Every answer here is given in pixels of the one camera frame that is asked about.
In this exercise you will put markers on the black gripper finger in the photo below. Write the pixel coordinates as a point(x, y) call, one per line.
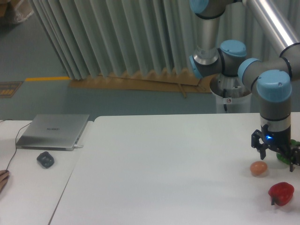
point(255, 143)
point(292, 154)

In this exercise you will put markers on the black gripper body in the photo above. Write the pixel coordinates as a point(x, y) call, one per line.
point(278, 141)

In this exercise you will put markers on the green bell pepper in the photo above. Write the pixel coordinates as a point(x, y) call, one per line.
point(282, 157)

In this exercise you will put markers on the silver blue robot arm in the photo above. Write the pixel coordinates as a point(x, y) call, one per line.
point(270, 82)

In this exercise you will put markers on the person hand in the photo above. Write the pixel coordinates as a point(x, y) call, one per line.
point(4, 176)

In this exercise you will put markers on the brown egg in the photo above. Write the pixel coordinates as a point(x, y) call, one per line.
point(258, 168)

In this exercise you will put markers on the red bell pepper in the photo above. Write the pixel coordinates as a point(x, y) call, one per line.
point(281, 193)

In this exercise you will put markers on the brown cardboard sheet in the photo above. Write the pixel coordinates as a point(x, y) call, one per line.
point(136, 83)

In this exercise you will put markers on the grey pleated curtain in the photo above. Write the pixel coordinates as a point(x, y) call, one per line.
point(173, 41)

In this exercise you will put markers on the black small controller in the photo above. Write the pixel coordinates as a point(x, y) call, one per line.
point(45, 159)

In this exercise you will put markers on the silver laptop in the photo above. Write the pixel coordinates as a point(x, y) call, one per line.
point(53, 132)

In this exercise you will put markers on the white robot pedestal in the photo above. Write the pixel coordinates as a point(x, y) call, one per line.
point(230, 94)

